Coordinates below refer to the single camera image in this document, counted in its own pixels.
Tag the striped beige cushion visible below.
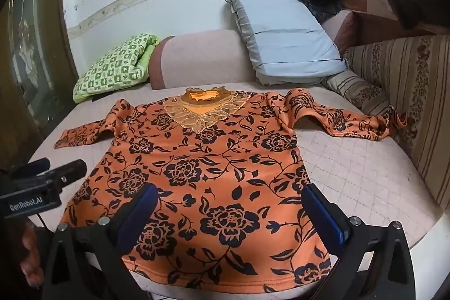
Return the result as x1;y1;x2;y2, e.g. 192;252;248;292
321;70;392;115

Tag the person's left hand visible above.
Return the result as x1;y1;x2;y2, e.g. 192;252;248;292
20;219;44;288

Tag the striped floral sofa back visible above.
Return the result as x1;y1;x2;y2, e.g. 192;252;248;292
343;35;450;213

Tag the orange black floral shirt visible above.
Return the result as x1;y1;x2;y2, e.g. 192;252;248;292
53;85;408;294

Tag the pink bolster cushion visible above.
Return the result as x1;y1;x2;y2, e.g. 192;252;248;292
149;29;257;90

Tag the reddish pink blanket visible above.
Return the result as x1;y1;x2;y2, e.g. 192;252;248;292
332;0;399;56

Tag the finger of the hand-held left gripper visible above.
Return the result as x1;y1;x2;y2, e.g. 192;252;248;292
42;159;88;191
8;157;51;181

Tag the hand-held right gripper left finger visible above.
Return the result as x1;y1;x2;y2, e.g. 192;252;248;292
42;183;159;300

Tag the green patterned folded blanket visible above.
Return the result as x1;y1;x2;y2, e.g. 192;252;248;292
73;33;160;103

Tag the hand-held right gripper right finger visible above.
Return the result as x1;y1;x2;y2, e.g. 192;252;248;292
301;184;417;300

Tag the grey blue pillow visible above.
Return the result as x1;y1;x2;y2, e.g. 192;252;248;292
224;0;348;86

